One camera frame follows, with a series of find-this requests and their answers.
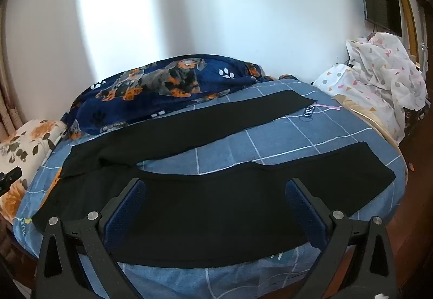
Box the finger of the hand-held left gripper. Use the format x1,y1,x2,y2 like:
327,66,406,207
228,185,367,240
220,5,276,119
0,168,24,197

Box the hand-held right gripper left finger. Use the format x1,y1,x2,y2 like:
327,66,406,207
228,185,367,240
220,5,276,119
34,177,147,299

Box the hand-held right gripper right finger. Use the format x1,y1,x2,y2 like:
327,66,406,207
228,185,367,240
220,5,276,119
285,177,397,299

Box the black pants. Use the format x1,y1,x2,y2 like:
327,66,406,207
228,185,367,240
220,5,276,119
32,90,396,268

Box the floral cream pillow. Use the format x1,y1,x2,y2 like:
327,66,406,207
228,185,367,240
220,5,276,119
0,119,68,222

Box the patterned curtain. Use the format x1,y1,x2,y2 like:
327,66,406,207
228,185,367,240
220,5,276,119
0,4,25,138

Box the blue checked bed sheet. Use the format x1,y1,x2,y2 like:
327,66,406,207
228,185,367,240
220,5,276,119
12,77,408,299

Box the navy dog print blanket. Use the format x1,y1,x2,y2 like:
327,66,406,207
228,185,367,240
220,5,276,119
64,55,295,141

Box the white patterned quilt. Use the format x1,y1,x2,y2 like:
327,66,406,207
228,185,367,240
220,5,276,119
311,32,428,144

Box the wooden bed frame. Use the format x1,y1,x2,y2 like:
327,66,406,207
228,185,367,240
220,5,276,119
0,214,38,286

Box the wooden door frame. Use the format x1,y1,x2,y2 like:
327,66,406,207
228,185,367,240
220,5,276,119
395,0,421,67

